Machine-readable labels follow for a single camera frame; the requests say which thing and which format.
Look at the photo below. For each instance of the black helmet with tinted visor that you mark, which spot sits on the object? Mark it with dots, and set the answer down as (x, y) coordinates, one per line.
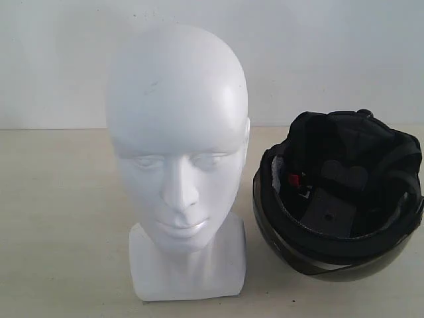
(340, 197)

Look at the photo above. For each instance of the white mannequin head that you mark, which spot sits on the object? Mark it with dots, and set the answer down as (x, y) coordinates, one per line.
(177, 115)

